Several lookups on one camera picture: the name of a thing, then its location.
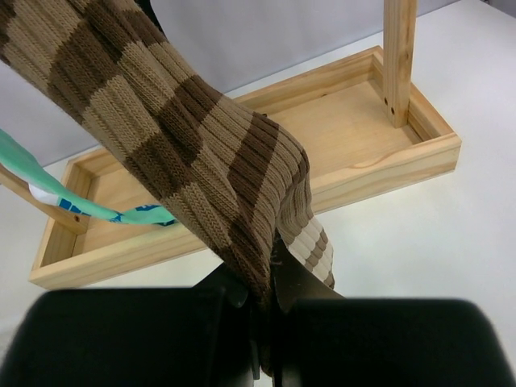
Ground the wooden hanger rack stand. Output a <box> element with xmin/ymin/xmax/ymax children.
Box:
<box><xmin>1</xmin><ymin>1</ymin><xmax>461</xmax><ymax>289</ymax></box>

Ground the brown striped sock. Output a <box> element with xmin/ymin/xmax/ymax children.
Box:
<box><xmin>1</xmin><ymin>1</ymin><xmax>335</xmax><ymax>375</ymax></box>

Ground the green sock back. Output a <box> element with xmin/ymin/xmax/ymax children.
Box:
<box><xmin>1</xmin><ymin>131</ymin><xmax>177</xmax><ymax>226</ymax></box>

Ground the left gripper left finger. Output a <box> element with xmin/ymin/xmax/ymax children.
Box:
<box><xmin>1</xmin><ymin>266</ymin><xmax>260</xmax><ymax>386</ymax></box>

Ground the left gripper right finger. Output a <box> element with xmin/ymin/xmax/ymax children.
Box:
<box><xmin>271</xmin><ymin>239</ymin><xmax>515</xmax><ymax>386</ymax></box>

